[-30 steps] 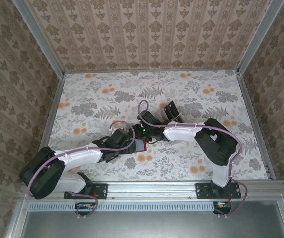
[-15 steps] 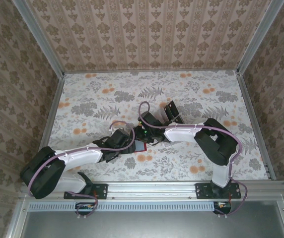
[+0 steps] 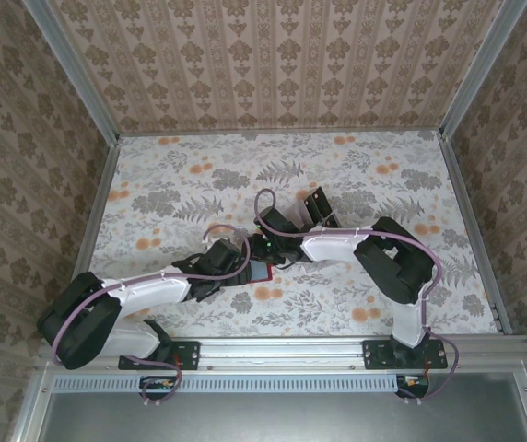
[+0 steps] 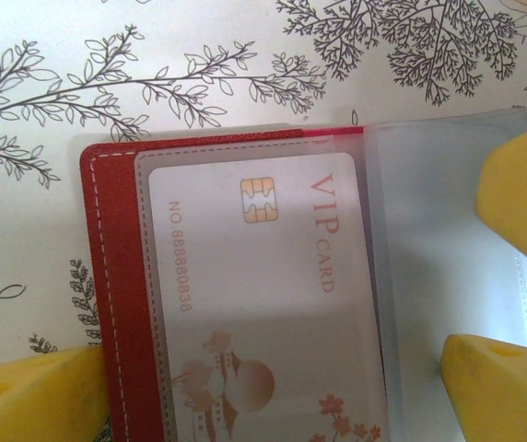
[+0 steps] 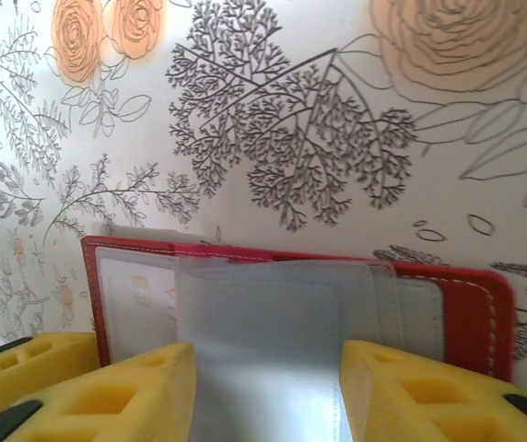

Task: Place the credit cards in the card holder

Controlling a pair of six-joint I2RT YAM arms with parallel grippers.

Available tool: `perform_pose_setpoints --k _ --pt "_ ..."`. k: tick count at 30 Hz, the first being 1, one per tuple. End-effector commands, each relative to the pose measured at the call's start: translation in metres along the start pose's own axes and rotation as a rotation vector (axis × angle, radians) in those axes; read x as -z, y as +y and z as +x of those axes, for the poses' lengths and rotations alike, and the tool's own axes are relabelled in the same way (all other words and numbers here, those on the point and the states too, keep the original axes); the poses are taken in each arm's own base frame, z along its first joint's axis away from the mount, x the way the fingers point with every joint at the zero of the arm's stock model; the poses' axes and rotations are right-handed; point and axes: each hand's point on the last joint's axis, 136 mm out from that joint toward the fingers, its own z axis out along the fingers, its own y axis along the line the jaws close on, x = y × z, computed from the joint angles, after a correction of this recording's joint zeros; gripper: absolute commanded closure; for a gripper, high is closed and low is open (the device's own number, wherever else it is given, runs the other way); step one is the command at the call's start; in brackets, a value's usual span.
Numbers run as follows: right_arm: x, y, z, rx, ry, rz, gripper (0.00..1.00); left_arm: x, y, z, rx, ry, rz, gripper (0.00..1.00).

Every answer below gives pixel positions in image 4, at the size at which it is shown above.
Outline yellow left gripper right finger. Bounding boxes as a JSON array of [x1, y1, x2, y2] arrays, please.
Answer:
[[442, 333, 527, 442]]

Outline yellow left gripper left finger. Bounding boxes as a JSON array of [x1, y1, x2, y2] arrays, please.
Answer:
[[0, 347, 108, 442]]

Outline pink white VIP card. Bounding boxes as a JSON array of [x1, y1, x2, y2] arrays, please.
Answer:
[[146, 151, 393, 442]]

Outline floral table cover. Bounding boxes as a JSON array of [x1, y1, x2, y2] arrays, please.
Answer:
[[0, 0, 527, 442]]

